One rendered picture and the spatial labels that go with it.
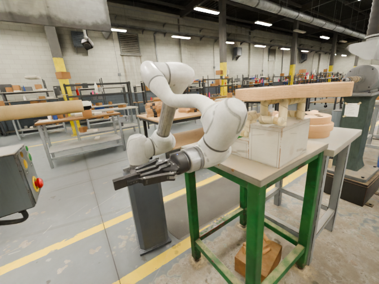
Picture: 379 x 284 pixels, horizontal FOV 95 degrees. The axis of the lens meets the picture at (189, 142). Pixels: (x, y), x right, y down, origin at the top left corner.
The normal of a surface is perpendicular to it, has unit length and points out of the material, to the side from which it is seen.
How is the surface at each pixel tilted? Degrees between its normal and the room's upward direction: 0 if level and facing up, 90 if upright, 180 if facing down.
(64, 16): 90
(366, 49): 90
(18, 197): 90
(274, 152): 90
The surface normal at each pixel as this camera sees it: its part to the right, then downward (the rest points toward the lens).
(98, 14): 0.56, 0.20
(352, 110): -0.84, 0.21
